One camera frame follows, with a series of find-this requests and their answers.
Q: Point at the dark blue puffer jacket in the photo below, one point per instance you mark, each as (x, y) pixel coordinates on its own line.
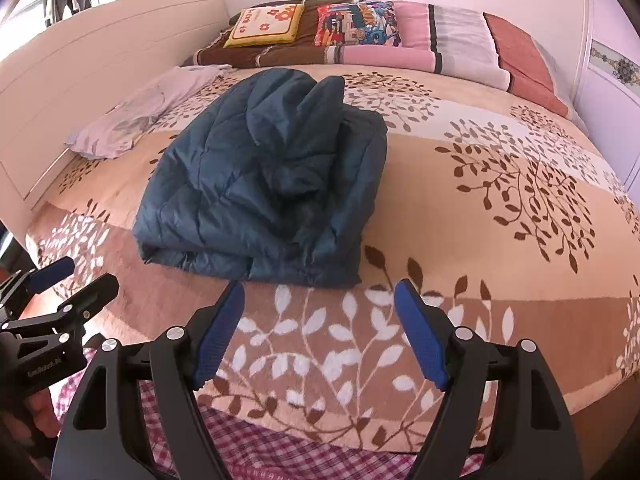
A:
(274, 182)

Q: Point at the colourful cartoon cushion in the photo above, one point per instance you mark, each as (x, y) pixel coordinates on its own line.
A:
(358, 23)

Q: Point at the white wooden headboard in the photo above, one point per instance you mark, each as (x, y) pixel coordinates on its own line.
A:
(73, 73)

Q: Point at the white sliding wardrobe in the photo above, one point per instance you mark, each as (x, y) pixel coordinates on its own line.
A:
(608, 95)

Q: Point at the lilac floral pillow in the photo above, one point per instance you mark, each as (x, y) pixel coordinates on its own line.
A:
(115, 133)

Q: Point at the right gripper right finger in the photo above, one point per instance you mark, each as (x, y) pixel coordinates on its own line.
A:
(531, 436)

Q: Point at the leaf patterned bed blanket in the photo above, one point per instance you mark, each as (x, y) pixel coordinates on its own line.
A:
(503, 215)

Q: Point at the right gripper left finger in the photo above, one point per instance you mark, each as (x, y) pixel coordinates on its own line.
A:
(104, 433)

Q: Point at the brown pink striped folded quilt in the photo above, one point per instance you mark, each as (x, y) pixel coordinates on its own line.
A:
(458, 43)

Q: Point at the person's left hand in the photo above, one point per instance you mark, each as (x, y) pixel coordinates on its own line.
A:
(39, 411)

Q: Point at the yellow flower cushion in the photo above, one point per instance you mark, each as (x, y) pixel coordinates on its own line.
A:
(266, 26)

